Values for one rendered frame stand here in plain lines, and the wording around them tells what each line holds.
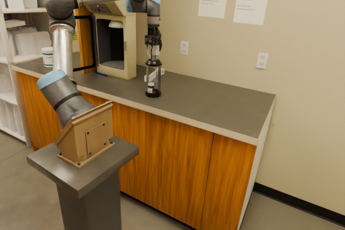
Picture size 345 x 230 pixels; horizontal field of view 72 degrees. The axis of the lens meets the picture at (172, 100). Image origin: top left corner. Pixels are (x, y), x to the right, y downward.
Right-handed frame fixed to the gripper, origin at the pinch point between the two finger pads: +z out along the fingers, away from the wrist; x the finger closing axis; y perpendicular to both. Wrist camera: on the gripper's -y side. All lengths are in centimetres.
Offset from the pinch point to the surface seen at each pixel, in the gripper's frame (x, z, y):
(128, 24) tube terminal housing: -27.0, -14.9, -23.1
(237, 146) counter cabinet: 57, 36, 30
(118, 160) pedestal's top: 8, 26, 70
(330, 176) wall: 132, 81, -22
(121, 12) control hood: -28.9, -23.7, -17.0
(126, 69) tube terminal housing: -28.4, 17.3, -21.4
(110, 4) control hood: -35.0, -27.9, -13.8
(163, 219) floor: 15, 120, 16
